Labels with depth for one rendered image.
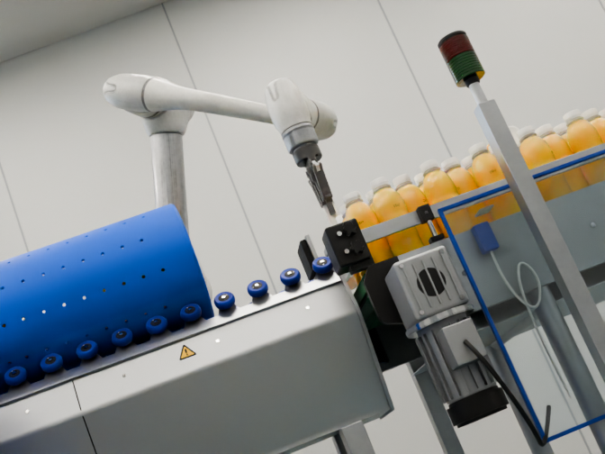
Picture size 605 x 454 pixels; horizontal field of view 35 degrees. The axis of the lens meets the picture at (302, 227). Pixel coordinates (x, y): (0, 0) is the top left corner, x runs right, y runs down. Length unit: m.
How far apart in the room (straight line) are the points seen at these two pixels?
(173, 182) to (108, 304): 1.01
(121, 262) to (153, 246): 0.07
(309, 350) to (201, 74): 3.58
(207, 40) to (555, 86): 1.95
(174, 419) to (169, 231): 0.39
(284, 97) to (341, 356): 0.85
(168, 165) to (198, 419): 1.18
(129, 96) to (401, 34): 2.84
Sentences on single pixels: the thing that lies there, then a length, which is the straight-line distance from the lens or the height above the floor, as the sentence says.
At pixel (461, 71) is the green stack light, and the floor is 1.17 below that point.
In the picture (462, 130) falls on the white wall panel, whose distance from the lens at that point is 5.26.
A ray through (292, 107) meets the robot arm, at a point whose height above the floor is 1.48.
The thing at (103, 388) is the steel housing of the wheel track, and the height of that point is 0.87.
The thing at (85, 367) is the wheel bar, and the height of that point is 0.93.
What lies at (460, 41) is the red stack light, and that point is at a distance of 1.98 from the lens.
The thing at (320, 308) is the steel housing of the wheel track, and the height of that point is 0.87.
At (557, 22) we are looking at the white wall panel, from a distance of 5.63.
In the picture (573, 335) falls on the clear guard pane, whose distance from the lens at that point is 1.95.
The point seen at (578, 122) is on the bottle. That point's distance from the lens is 2.22.
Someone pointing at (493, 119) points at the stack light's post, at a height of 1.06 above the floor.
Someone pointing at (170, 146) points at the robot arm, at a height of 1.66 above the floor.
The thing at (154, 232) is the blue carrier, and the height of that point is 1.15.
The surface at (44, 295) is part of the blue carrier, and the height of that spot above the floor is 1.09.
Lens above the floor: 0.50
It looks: 16 degrees up
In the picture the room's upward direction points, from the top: 22 degrees counter-clockwise
